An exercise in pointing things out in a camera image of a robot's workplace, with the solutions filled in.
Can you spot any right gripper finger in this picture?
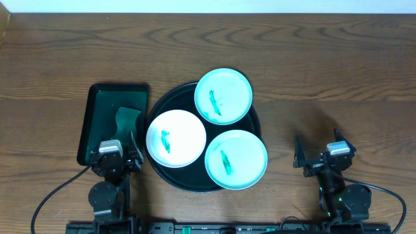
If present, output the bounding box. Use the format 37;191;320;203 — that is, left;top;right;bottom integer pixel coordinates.
333;128;347;143
294;136;306;163

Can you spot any green sponge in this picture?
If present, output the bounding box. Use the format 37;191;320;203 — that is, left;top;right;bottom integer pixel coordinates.
111;107;141;144

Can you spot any white plate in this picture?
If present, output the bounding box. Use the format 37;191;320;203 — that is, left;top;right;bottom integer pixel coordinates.
146;110;207;168

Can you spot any mint green plate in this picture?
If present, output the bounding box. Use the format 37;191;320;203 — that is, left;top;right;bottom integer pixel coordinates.
194;68;253;125
205;130;268;190

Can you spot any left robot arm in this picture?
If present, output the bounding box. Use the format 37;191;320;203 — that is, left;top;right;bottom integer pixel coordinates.
88;131;144;223

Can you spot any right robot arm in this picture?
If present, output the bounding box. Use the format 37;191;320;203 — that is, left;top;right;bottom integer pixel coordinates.
293;129;371;224

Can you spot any rectangular black tray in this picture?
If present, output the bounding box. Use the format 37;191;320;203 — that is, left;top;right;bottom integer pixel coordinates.
77;83;149;166

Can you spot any round black tray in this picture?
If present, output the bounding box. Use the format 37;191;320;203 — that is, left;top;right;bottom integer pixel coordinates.
146;82;261;193

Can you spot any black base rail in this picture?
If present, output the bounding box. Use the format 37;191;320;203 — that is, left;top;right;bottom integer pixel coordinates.
65;222;391;234

